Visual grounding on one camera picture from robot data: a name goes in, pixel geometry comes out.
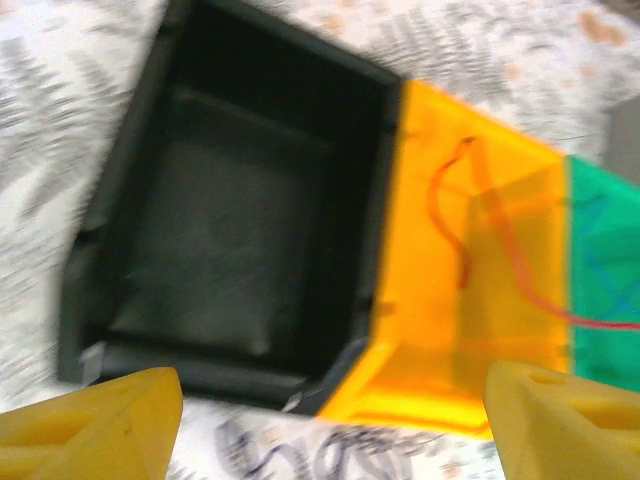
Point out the green plastic bin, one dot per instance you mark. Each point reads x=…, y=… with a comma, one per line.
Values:
x=600, y=350

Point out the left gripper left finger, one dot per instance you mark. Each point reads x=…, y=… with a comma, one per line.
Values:
x=90, y=430

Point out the floral table cloth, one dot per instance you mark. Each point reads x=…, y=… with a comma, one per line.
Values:
x=45, y=125

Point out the yellow plastic bin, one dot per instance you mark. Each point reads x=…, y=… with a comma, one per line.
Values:
x=510, y=260

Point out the black plastic bin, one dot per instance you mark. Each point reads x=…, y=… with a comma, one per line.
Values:
x=225, y=225

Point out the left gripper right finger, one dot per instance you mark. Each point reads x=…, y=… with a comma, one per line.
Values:
x=565, y=430

